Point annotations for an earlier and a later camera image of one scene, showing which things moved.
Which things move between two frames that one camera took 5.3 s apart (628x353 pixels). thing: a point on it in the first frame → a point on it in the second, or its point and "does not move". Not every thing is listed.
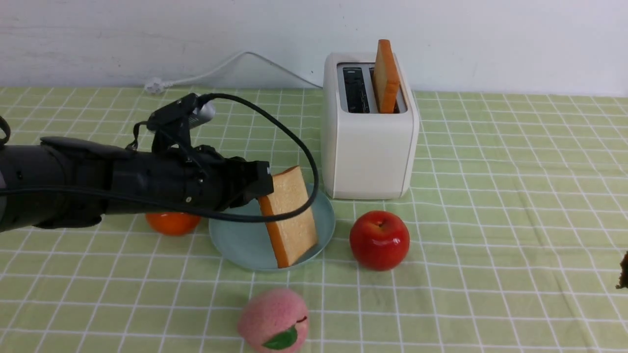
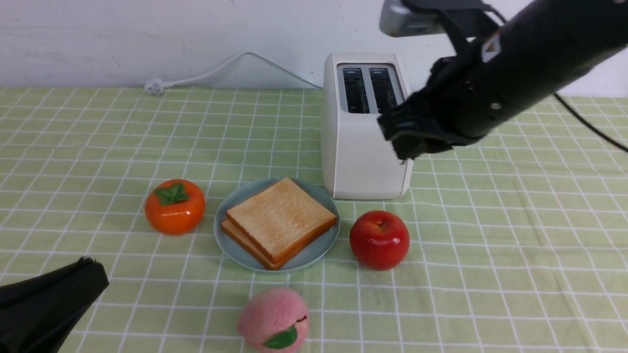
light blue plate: [244, 244] does not move
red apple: [379, 239] does not move
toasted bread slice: [293, 237] → [231, 231]
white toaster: [367, 154] does not move
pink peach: [274, 320] does not move
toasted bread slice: [386, 77] → [281, 217]
